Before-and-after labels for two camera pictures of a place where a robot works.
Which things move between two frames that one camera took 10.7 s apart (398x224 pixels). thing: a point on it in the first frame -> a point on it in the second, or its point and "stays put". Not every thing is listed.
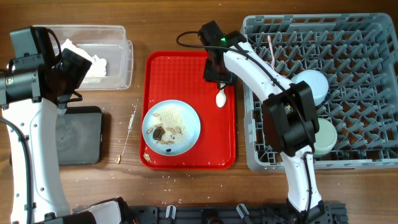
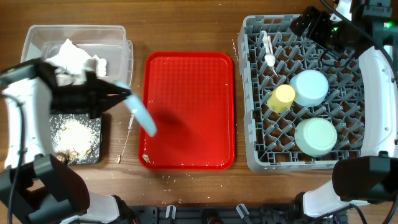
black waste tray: (80, 135) stays put
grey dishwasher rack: (358, 55) stays put
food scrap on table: (118, 158) stays put
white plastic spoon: (221, 97) -> (270, 59)
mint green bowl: (326, 138) stays put
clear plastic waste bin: (109, 42) stays put
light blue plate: (171, 127) -> (136, 106)
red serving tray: (179, 75) stays put
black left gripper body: (72, 72) -> (76, 98)
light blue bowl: (317, 81) stays put
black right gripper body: (219, 76) -> (319, 28)
